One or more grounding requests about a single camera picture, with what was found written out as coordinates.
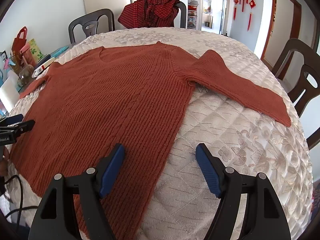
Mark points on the red gift bag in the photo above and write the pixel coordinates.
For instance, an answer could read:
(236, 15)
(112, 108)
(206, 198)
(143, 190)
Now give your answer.
(21, 45)

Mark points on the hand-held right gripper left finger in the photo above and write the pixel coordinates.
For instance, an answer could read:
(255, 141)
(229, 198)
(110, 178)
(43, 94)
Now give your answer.
(112, 172)

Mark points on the white box with red stripe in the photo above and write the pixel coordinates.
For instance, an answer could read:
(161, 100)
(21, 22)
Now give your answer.
(43, 67)

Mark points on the cream quilted floral table cover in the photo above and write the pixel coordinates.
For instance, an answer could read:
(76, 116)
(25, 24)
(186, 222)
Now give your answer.
(225, 142)

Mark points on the brown wooden door frame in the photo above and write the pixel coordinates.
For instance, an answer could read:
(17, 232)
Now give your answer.
(270, 30)

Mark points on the person's left hand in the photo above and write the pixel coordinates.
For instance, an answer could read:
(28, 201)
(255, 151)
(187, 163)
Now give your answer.
(3, 167)

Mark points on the dark chair with oval cutout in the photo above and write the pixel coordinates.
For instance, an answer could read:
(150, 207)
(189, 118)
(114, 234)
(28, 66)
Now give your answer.
(77, 23)

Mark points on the rust knit sweater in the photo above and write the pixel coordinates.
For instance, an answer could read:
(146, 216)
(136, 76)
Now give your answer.
(112, 105)

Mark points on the white paper box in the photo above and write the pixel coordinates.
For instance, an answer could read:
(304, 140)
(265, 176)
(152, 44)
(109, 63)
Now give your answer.
(8, 95)

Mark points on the teal cloth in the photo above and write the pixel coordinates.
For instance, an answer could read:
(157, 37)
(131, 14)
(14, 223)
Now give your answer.
(58, 51)

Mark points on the dark remote control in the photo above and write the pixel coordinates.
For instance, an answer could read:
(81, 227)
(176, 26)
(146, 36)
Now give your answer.
(43, 58)

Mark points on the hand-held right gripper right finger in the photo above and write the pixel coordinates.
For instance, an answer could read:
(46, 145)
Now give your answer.
(208, 170)

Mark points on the red plaid garment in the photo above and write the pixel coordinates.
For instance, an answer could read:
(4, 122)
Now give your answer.
(147, 11)

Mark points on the dark chair draped with garment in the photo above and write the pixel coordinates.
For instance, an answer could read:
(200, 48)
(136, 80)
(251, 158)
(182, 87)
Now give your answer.
(182, 12)

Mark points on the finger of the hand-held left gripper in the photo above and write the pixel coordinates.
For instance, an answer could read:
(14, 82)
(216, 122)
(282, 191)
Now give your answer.
(22, 127)
(13, 119)

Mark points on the brown chair with oval cutout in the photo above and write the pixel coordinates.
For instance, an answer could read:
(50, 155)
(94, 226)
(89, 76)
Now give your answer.
(297, 62)

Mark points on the glass jar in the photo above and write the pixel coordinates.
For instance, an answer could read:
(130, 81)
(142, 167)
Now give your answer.
(26, 76)

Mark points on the green floral bag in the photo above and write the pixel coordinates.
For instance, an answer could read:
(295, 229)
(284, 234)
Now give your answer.
(36, 50)

